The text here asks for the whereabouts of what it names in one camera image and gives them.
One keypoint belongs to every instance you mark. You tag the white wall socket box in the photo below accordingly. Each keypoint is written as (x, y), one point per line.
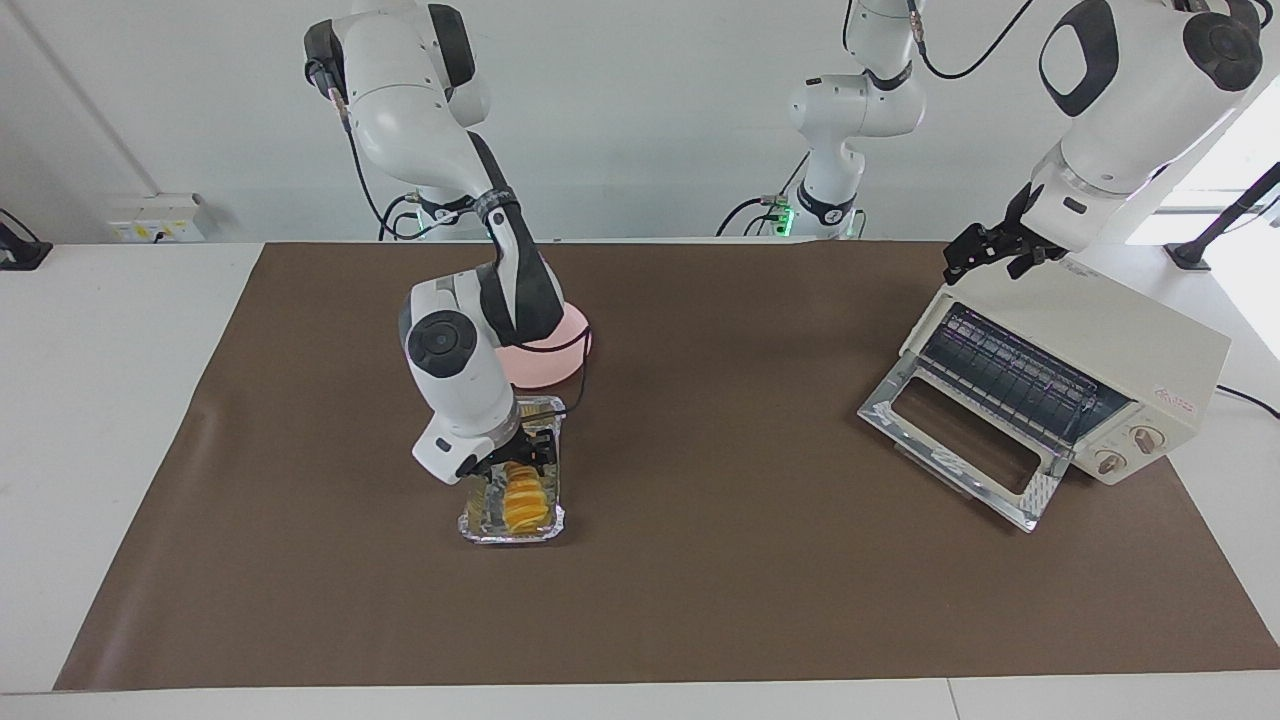
(155, 218)

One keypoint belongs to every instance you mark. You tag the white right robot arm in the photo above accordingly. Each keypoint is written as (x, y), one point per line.
(400, 110)

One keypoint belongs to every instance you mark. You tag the aluminium foil tray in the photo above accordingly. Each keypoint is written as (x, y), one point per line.
(480, 515)

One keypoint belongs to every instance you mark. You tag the black tilted pole stand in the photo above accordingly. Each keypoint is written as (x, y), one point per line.
(1225, 215)

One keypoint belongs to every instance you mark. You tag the beige oven knob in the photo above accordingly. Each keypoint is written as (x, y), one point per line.
(1147, 440)
(1110, 462)

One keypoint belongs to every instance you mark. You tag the brown table mat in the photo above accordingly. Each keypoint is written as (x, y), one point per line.
(700, 580)

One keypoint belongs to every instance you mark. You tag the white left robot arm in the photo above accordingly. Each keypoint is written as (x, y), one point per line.
(1120, 100)

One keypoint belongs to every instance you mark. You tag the sliced golden bread loaf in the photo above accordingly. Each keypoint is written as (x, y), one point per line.
(525, 500)

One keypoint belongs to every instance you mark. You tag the black clamp stand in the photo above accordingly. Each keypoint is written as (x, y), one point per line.
(20, 250)

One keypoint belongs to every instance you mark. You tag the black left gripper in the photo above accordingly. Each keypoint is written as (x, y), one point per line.
(1010, 232)

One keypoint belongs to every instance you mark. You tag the white toaster oven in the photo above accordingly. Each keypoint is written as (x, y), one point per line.
(1130, 340)

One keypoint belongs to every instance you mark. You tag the chrome glass oven door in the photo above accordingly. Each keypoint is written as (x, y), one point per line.
(960, 470)

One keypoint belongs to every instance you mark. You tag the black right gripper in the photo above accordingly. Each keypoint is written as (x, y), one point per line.
(508, 448)

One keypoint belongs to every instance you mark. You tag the pink round plate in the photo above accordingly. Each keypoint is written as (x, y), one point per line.
(545, 365)

